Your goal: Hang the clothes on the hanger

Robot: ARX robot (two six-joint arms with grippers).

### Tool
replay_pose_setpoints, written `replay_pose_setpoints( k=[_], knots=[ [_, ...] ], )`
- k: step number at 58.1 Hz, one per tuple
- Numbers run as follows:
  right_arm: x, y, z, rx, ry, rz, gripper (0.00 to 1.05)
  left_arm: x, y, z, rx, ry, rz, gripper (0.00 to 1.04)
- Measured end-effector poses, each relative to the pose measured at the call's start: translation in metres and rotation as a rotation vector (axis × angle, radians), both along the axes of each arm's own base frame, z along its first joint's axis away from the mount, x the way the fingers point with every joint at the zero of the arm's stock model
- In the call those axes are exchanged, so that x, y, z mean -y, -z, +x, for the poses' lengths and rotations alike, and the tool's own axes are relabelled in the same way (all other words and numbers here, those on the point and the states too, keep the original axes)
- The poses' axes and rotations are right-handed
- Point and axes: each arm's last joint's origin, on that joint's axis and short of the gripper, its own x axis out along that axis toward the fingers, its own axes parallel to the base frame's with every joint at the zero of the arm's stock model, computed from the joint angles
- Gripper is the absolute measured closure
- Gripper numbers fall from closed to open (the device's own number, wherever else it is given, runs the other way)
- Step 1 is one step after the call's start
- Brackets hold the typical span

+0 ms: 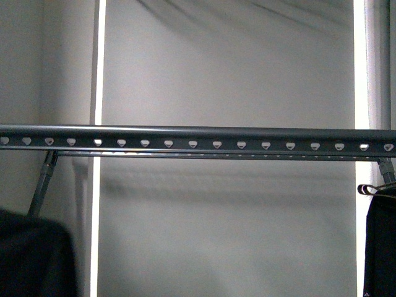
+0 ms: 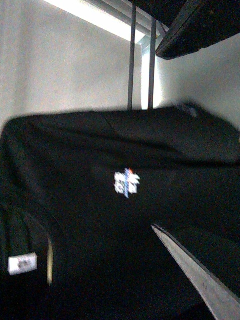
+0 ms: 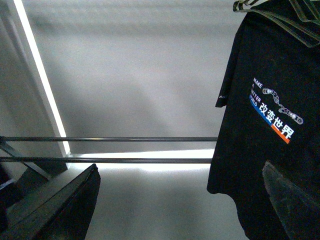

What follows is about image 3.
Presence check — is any grey perforated front rack rail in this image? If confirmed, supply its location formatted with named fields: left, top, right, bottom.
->
left=29, top=157, right=212, bottom=164

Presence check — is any grey rack support leg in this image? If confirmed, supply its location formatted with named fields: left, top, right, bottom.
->
left=0, top=141, right=52, bottom=180

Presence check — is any silver metal clothes hanger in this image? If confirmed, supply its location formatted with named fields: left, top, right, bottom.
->
left=232, top=0, right=259, bottom=13

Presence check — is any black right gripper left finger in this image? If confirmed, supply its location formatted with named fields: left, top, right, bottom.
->
left=0, top=164, right=101, bottom=240

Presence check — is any grey rear rack rail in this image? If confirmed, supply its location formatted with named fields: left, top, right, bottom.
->
left=0, top=136, right=218, bottom=142

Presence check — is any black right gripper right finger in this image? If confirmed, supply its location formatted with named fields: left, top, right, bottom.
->
left=262, top=161, right=320, bottom=240

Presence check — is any black printed t-shirt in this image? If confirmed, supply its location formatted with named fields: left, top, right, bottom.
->
left=207, top=12, right=320, bottom=240

